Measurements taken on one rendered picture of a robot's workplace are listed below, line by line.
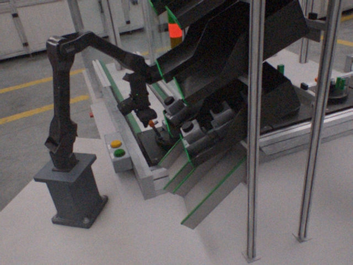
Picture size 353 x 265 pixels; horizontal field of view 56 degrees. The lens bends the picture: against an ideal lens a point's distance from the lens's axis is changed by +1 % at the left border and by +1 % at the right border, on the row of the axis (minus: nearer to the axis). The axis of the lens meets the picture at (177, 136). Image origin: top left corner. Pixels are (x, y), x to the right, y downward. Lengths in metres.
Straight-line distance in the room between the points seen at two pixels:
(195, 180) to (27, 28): 5.69
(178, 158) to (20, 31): 5.54
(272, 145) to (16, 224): 0.97
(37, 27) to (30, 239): 5.46
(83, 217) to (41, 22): 5.49
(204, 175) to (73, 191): 0.42
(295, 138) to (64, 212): 0.89
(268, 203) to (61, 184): 0.67
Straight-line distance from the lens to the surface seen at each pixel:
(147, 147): 1.28
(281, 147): 1.36
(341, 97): 1.59
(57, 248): 1.16
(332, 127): 1.48
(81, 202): 1.14
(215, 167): 0.94
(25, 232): 1.27
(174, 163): 1.10
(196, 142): 0.80
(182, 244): 1.06
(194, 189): 0.97
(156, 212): 1.16
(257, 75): 0.69
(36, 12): 6.43
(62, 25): 6.53
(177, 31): 1.34
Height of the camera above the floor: 1.67
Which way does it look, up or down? 32 degrees down
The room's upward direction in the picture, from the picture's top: 7 degrees counter-clockwise
